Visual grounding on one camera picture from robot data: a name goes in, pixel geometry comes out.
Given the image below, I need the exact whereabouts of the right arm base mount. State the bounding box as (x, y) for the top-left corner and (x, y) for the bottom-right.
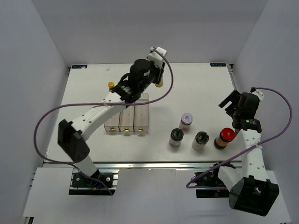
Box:
(194, 163), (244, 199)

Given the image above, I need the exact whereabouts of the left clear organizer bin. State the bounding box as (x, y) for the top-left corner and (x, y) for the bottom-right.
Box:
(104, 112), (122, 133)

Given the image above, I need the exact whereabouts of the black lid spice jar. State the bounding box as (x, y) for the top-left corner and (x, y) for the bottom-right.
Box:
(169, 128), (184, 147)

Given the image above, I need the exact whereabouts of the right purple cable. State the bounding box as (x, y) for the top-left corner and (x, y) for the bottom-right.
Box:
(185, 86), (293, 189)

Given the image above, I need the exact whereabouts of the right blue table label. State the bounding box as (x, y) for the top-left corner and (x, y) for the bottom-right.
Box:
(210, 63), (227, 67)

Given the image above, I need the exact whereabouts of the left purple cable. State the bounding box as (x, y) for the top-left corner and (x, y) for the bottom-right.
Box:
(35, 48), (175, 196)

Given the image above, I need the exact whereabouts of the black grinder white bottle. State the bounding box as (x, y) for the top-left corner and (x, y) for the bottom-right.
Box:
(192, 131), (209, 151)

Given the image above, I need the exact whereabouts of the purple cable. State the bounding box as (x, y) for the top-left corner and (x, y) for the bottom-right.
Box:
(35, 48), (175, 196)
(185, 86), (293, 189)

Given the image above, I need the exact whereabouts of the red chili sauce bottle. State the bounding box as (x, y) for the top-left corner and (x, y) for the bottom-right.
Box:
(107, 82), (115, 91)

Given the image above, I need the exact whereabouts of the middle clear organizer bin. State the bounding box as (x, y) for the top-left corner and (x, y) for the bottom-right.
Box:
(119, 105), (135, 133)

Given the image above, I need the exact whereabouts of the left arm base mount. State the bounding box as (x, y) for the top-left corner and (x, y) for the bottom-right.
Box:
(69, 169), (119, 196)

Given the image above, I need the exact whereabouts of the blue table label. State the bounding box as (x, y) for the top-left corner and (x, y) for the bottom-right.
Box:
(210, 63), (227, 67)
(71, 64), (87, 69)

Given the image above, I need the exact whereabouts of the small yellow label bottle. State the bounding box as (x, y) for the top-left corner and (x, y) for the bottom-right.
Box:
(155, 78), (163, 88)

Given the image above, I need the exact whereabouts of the white lid sauce jar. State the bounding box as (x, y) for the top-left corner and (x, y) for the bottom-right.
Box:
(179, 113), (193, 131)

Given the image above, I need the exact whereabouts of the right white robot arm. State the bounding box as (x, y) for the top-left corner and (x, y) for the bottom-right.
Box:
(211, 90), (279, 217)

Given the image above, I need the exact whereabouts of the red lid brown jar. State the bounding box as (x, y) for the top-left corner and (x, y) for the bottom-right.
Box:
(214, 127), (235, 149)

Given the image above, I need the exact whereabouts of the wrist white camera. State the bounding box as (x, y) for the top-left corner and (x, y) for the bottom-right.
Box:
(250, 87), (264, 101)
(147, 47), (167, 67)

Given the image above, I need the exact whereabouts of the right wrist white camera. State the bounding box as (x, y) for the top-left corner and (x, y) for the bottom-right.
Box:
(250, 87), (264, 101)

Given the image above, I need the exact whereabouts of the right clear organizer bin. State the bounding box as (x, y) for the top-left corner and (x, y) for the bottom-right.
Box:
(133, 104), (149, 134)

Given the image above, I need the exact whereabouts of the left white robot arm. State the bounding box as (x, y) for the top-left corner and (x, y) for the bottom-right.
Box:
(57, 56), (165, 186)

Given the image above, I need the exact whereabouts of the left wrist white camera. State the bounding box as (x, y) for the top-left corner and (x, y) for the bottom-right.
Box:
(147, 47), (167, 67)

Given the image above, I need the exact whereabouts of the clear organizer bin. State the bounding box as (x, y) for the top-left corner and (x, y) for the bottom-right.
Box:
(119, 105), (135, 133)
(104, 112), (122, 133)
(133, 104), (149, 134)

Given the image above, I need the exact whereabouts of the aluminium table front rail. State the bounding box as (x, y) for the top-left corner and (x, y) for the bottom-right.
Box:
(43, 161), (243, 169)

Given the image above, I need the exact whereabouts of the left blue table label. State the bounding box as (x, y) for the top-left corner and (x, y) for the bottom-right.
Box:
(71, 64), (87, 69)

